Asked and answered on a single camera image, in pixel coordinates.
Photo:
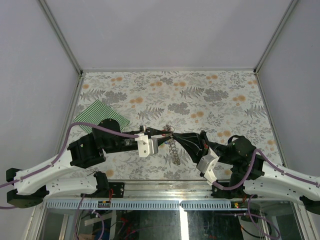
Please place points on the right aluminium frame post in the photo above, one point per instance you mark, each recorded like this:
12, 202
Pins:
284, 19

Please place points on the left aluminium frame post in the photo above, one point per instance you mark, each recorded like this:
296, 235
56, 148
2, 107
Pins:
59, 35

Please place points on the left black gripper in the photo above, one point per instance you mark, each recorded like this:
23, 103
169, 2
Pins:
152, 132

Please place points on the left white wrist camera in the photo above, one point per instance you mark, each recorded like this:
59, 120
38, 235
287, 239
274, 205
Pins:
146, 146

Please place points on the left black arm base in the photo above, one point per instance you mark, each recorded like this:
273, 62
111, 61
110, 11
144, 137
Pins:
113, 190

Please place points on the aluminium front rail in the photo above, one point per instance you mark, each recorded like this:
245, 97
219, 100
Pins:
136, 189

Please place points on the metal key ring disc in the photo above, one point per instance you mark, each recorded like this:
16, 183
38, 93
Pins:
172, 147

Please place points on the aluminium frame post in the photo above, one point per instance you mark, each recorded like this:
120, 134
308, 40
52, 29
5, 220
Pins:
284, 19
59, 35

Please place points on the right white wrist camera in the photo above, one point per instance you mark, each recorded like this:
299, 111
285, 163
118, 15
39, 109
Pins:
206, 166

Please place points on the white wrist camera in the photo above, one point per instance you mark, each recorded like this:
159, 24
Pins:
146, 146
206, 166

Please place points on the green striped cloth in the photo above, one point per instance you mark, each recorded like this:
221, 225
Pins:
98, 111

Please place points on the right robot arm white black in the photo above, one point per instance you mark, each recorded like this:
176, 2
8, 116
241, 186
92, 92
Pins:
252, 173

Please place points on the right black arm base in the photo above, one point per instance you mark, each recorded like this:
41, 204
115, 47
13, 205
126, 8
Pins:
218, 193

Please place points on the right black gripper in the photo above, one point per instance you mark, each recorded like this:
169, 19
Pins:
196, 145

